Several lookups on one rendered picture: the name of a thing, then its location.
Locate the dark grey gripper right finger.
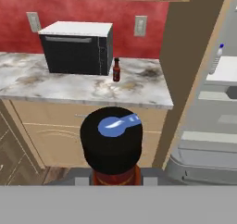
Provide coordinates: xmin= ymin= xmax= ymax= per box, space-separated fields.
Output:
xmin=140 ymin=168 xmax=180 ymax=186

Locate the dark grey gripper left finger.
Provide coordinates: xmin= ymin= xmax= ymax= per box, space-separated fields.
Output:
xmin=45 ymin=168 xmax=94 ymax=186

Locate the black-capped red condiment bottle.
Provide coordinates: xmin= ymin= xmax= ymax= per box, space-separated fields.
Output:
xmin=79 ymin=106 xmax=143 ymax=186

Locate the open grey fridge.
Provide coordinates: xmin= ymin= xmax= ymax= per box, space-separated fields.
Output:
xmin=164 ymin=0 xmax=237 ymax=186

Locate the small dark red condiment bottle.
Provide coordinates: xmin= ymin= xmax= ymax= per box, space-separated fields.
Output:
xmin=112 ymin=56 xmax=121 ymax=82

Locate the black microwave with white top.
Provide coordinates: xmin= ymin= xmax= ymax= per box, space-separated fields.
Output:
xmin=38 ymin=20 xmax=114 ymax=77

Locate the brown fridge housing panel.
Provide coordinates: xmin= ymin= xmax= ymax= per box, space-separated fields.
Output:
xmin=152 ymin=0 xmax=236 ymax=169

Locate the clear bottle with blue cap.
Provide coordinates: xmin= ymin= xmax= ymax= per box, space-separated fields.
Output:
xmin=209 ymin=43 xmax=226 ymax=76

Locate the brown wooden side cupboard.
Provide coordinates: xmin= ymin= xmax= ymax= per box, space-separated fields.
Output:
xmin=0 ymin=99 xmax=44 ymax=186

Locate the beige drawer front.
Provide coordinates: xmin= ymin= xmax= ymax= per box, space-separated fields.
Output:
xmin=10 ymin=99 xmax=169 ymax=133

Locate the grey wall socket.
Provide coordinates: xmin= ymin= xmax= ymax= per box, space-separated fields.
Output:
xmin=133 ymin=15 xmax=148 ymax=38
xmin=26 ymin=11 xmax=43 ymax=33

